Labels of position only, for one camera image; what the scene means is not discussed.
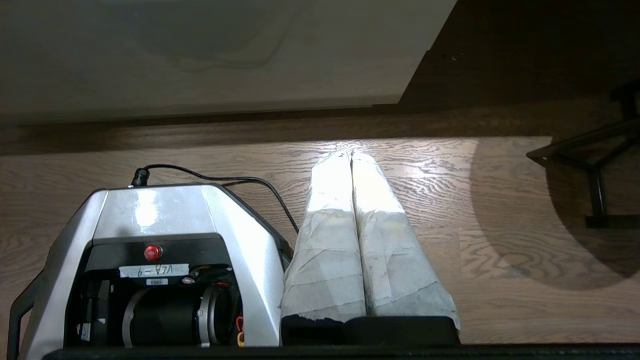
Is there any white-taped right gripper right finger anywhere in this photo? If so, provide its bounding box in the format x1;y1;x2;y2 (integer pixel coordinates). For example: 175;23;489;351
351;150;461;331

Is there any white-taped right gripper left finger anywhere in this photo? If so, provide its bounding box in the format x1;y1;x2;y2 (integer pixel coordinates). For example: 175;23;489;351
281;150;368;323

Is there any glossy white drawer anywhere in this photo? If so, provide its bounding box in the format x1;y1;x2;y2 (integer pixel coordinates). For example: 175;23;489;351
0;0;458;126

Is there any silver and black robot base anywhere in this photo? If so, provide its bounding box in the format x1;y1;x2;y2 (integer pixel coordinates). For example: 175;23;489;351
7;183;296;360

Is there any white handwritten label sticker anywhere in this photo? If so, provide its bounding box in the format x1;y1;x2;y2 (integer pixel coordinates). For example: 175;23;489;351
119;263;191;279

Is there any black cable on robot base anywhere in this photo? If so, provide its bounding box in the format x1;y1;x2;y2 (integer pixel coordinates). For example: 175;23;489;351
131;164;300;235

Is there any black metal stand frame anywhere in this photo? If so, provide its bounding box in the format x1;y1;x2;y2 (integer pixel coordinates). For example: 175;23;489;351
526;80;640;230

